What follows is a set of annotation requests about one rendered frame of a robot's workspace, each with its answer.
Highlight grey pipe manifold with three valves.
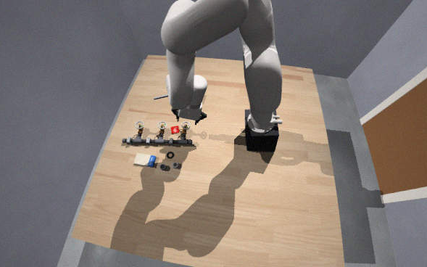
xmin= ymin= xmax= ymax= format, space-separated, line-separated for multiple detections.
xmin=122 ymin=121 xmax=192 ymax=146

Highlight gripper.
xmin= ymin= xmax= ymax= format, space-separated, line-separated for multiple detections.
xmin=171 ymin=103 xmax=207 ymax=125

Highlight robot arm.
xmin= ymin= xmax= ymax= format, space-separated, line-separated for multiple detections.
xmin=161 ymin=0 xmax=283 ymax=134

